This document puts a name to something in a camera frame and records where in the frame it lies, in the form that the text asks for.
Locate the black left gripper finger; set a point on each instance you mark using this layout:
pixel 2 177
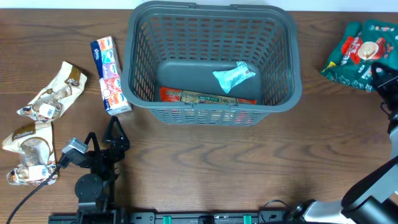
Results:
pixel 92 137
pixel 115 136

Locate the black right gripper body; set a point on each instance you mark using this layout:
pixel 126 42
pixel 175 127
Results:
pixel 390 93

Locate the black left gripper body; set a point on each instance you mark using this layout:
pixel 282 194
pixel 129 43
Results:
pixel 106 170

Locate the green Nescafe coffee bag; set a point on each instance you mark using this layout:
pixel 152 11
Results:
pixel 363 43

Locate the colourful tissue pack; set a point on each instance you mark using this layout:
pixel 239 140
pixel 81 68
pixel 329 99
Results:
pixel 106 59

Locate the beige snack bag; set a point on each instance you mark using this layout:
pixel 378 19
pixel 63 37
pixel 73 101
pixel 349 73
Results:
pixel 53 100
pixel 34 144

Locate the San Remo spaghetti packet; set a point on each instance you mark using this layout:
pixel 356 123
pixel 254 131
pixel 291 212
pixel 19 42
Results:
pixel 176 95

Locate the light green wipes packet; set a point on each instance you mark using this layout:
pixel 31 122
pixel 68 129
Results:
pixel 228 79

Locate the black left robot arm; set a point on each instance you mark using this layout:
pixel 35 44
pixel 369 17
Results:
pixel 96 190

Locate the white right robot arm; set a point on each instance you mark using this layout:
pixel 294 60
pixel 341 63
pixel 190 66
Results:
pixel 368 201

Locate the grey plastic basket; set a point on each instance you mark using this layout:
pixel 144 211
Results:
pixel 180 44

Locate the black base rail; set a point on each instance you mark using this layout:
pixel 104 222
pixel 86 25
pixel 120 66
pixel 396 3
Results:
pixel 277 216

